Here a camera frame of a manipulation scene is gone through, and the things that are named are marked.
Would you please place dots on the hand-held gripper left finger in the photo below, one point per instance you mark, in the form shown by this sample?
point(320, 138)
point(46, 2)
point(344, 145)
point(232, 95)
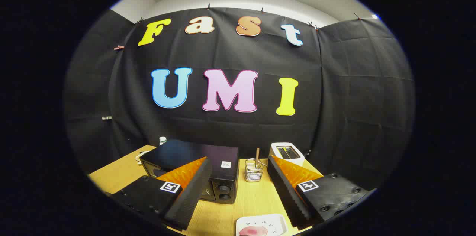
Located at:
point(193, 191)

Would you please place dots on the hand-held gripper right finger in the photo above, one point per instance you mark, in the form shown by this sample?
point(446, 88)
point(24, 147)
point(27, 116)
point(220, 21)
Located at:
point(284, 191)

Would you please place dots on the white square cherry-print plate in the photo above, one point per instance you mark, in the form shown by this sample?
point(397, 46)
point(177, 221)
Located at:
point(273, 221)

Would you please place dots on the black toaster oven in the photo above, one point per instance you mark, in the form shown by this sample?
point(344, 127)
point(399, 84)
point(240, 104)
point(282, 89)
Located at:
point(186, 152)

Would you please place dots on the pink round food slice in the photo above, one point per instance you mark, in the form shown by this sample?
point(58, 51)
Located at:
point(253, 231)

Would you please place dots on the white bread toaster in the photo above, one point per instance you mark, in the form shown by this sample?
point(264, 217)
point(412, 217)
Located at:
point(275, 149)

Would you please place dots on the wooden stick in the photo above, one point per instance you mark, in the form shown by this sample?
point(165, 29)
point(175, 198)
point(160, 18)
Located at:
point(257, 154)

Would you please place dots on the small white bottle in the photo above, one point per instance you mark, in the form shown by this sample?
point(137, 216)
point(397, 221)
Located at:
point(162, 141)

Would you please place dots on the black backdrop cloth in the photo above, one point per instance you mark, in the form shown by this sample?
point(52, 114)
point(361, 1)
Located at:
point(260, 57)

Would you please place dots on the pink clip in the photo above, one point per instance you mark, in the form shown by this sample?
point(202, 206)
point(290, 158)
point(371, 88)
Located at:
point(119, 47)

